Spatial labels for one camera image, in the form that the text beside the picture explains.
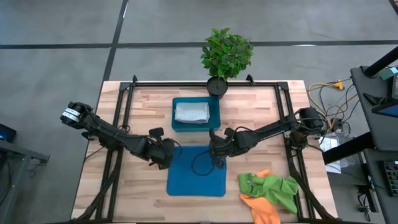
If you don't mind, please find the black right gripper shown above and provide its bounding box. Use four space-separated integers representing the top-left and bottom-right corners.
208 127 242 169

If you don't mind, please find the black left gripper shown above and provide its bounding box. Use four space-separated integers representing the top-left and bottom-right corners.
142 127 177 171

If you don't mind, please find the blue microfiber towel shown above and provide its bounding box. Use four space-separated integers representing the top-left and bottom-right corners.
166 145 228 198

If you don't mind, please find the grey microfiber towel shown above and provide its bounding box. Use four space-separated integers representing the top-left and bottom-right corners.
174 101 211 124

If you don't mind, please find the green microfiber towel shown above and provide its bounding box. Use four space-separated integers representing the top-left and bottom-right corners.
238 172 300 215

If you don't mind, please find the orange microfiber towel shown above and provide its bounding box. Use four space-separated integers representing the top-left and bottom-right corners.
239 169 282 224

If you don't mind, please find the teal plastic bin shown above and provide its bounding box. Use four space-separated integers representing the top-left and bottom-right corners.
171 96 222 133

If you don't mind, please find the green potted plant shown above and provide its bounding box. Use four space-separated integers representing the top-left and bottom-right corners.
200 27 254 100

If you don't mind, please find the black desk leg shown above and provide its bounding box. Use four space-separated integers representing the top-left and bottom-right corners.
322 131 376 165

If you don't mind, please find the grey side table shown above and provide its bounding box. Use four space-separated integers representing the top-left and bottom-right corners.
0 139 50 224

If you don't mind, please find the black wedge-shaped device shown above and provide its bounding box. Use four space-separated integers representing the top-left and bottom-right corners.
363 92 379 106

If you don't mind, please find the black device with blue light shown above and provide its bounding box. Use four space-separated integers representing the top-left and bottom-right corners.
0 123 17 143

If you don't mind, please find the dark grey desk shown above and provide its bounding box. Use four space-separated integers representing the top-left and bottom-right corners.
363 148 398 224
350 65 398 151

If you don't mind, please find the tablet with blue screen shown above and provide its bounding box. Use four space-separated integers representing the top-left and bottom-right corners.
371 103 398 119

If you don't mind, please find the black keyboard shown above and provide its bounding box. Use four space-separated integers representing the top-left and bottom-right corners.
382 160 398 197

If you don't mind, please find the black pole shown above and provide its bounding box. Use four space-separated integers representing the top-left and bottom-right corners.
363 45 398 78

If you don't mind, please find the small teal box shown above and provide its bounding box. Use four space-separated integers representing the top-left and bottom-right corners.
381 66 398 80

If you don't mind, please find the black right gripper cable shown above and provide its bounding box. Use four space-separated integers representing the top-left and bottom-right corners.
190 149 219 177

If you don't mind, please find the black aluminium table frame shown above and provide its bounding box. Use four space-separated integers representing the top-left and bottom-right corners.
72 74 340 223

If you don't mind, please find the yellow extension cable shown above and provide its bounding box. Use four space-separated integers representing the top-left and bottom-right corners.
307 79 359 130

